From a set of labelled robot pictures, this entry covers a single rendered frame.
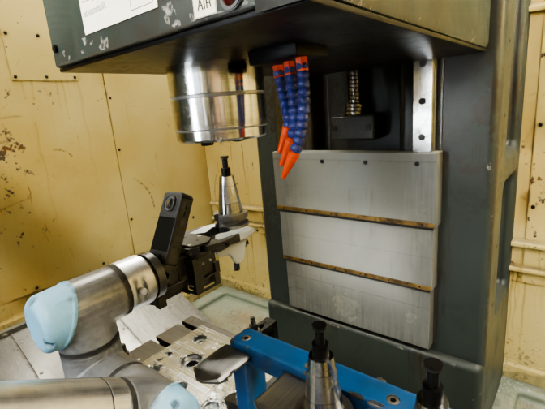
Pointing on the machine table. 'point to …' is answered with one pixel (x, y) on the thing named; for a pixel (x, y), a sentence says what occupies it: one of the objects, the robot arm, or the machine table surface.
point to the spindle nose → (216, 101)
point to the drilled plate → (195, 364)
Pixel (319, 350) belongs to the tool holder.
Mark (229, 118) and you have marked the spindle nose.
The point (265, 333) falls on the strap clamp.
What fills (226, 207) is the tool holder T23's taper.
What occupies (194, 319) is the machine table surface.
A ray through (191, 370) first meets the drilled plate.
